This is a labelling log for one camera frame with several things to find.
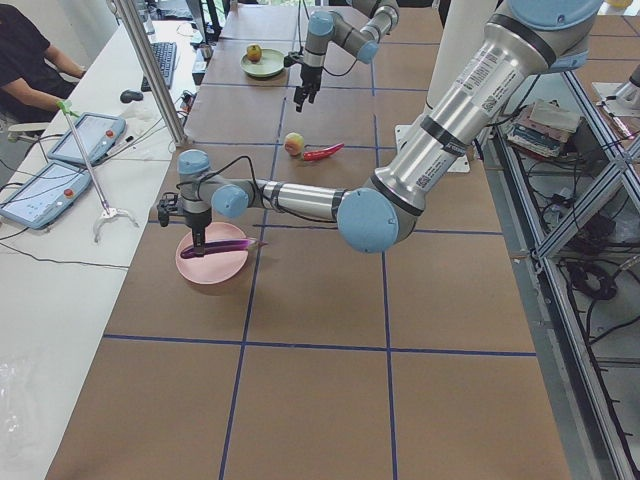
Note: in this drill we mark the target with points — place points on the teach pendant tablet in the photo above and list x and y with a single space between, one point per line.
98 132
43 198

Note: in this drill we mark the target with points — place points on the reacher grabber tool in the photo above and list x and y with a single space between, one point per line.
109 213

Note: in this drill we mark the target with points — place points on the black keyboard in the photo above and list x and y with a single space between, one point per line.
165 54

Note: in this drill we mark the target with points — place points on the red chili pepper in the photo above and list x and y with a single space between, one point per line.
320 154

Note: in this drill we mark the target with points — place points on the aluminium frame post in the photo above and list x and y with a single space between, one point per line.
127 11

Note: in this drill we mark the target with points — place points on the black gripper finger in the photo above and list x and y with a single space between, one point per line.
199 245
300 97

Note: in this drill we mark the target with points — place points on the lower teach pendant tablet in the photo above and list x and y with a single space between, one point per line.
43 198

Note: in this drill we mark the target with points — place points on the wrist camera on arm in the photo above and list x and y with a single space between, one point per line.
168 206

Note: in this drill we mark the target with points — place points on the green plate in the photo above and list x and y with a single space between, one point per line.
270 64

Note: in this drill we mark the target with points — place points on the seated person in black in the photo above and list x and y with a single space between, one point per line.
32 70

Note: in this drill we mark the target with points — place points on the pale green pink peach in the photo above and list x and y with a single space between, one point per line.
294 144

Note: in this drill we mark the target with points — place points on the red yellow apple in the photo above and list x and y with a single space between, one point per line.
254 53

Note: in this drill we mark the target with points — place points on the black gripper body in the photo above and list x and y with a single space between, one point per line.
197 220
309 76

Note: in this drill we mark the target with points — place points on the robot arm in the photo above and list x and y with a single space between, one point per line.
329 26
520 39

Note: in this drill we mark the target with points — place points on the pink plate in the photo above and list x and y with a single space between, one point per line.
212 268

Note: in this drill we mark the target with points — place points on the upper teach pendant tablet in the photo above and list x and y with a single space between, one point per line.
98 132

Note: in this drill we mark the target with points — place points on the stack of books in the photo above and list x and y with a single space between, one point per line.
543 128

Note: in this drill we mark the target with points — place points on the black computer mouse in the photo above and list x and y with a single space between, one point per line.
129 96

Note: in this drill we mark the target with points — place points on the purple eggplant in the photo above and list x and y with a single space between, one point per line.
224 246

